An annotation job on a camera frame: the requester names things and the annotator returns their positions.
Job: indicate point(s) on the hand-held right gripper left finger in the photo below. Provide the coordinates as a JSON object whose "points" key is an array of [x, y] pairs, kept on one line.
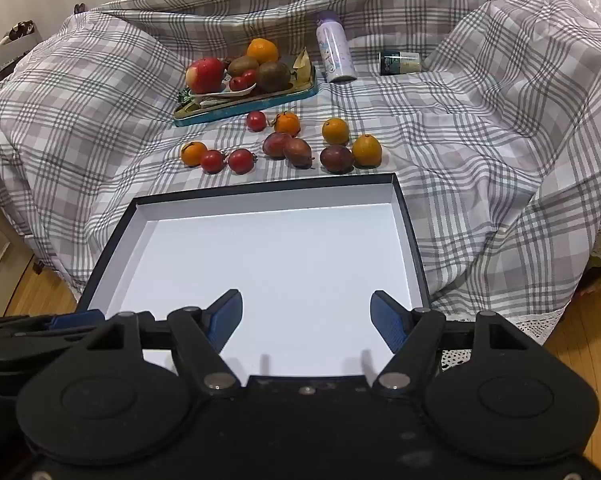
{"points": [[229, 310]]}

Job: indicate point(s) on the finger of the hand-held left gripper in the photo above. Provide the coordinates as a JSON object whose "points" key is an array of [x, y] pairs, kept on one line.
{"points": [[75, 320]]}

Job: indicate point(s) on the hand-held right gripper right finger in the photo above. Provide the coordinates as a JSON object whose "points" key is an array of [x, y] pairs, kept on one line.
{"points": [[386, 321]]}

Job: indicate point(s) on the black box with white inside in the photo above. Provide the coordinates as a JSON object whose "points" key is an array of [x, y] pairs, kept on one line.
{"points": [[280, 260]]}

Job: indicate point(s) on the cherry tomato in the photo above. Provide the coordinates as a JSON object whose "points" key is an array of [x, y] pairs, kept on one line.
{"points": [[212, 161], [237, 84], [249, 76], [256, 120], [241, 160]]}

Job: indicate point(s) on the small tangerine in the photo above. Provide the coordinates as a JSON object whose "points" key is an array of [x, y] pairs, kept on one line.
{"points": [[194, 153]]}

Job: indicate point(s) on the purple passion fruit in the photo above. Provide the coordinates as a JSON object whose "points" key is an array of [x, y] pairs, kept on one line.
{"points": [[336, 158], [299, 152], [276, 145]]}

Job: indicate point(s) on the white lace cloth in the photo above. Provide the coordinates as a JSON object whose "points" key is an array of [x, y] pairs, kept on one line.
{"points": [[535, 322]]}

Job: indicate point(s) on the tangerine with leaf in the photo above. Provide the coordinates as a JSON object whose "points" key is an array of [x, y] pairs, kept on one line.
{"points": [[286, 124]]}

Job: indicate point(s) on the grey plaid blanket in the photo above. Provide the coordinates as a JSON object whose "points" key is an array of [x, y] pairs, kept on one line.
{"points": [[480, 135]]}

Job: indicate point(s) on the teal metal tray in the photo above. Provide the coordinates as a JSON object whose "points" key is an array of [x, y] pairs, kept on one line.
{"points": [[260, 102]]}

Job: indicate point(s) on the white spoon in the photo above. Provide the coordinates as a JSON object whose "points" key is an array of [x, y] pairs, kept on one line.
{"points": [[220, 94]]}

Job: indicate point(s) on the green candy wrapper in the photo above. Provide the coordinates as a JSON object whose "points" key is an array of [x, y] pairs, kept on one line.
{"points": [[185, 96]]}

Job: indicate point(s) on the red apple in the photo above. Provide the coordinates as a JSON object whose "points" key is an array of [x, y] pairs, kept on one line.
{"points": [[204, 75]]}

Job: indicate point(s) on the brown kiwi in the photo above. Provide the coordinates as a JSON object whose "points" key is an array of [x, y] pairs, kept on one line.
{"points": [[242, 65], [274, 76]]}

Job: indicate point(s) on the crumpled tan wrapper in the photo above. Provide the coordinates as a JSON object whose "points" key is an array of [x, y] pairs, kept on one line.
{"points": [[303, 63]]}

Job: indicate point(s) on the small dark-capped jar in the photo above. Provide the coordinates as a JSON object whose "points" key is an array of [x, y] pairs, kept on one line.
{"points": [[400, 62]]}

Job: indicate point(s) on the large orange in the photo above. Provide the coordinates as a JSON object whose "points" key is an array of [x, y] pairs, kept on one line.
{"points": [[262, 51]]}

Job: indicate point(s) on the white spray can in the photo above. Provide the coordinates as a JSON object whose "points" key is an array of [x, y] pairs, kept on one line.
{"points": [[333, 55]]}

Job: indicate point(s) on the patterned bag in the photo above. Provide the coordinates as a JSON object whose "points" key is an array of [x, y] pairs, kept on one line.
{"points": [[10, 42]]}

